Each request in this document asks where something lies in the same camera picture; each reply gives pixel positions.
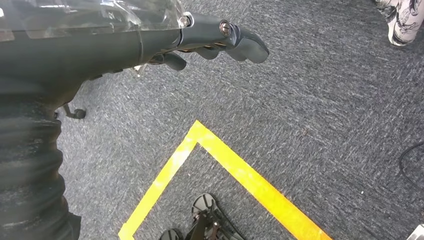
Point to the person's foot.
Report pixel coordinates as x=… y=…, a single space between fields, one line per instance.
x=404 y=23

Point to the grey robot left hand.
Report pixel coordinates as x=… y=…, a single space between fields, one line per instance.
x=82 y=49

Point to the yellow floor tape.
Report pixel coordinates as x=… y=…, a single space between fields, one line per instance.
x=232 y=164

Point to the chrome stool base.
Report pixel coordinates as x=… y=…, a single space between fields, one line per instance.
x=79 y=114

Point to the silver floor socket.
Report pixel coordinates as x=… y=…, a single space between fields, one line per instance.
x=139 y=70

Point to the silver metal box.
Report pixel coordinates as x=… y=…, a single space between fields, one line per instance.
x=418 y=234

